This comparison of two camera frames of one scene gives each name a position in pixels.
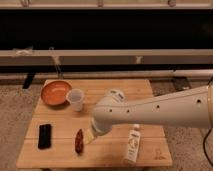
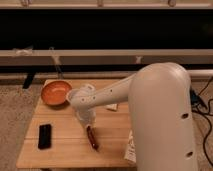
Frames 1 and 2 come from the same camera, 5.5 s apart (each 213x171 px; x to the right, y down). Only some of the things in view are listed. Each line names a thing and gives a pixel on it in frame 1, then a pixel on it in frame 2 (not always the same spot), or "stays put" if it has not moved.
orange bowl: [54, 92] stays put
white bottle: [133, 146] stays put
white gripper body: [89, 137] to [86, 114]
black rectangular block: [44, 138] stays put
